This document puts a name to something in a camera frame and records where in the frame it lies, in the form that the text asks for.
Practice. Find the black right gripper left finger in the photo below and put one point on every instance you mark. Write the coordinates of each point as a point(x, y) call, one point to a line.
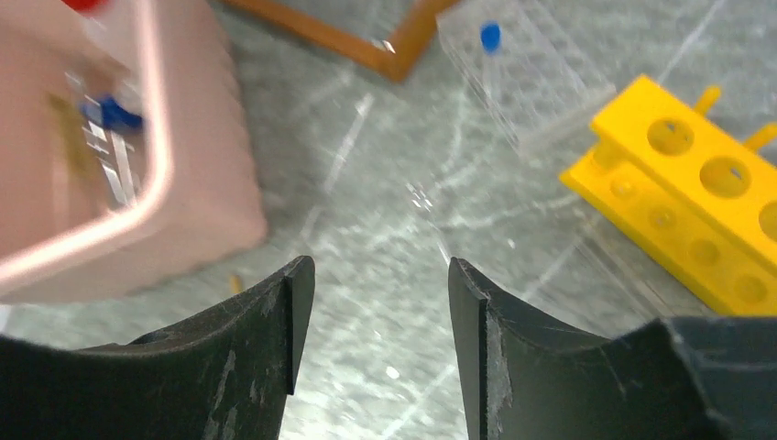
point(223, 373)

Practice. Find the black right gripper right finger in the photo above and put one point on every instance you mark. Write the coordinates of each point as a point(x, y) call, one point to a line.
point(525, 374)

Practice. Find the metal crucible tongs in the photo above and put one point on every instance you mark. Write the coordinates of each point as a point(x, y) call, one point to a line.
point(120, 156)

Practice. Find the red cap squeeze bottle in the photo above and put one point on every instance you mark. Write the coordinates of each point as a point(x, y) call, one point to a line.
point(84, 6)

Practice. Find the amber rubber tubing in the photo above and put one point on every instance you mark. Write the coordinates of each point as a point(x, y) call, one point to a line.
point(236, 284)

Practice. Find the pink plastic tub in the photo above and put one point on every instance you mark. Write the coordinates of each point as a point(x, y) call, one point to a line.
point(198, 199)

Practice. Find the yellow test tube rack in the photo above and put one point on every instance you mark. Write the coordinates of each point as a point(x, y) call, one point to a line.
point(699, 202)

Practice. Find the clear acrylic tube rack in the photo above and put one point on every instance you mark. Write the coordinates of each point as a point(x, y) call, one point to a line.
point(549, 87)

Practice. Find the wooden shelf rack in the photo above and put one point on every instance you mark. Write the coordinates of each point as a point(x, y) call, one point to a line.
point(393, 58)

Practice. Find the blue capped tube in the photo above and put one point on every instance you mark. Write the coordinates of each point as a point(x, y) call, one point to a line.
point(490, 37)

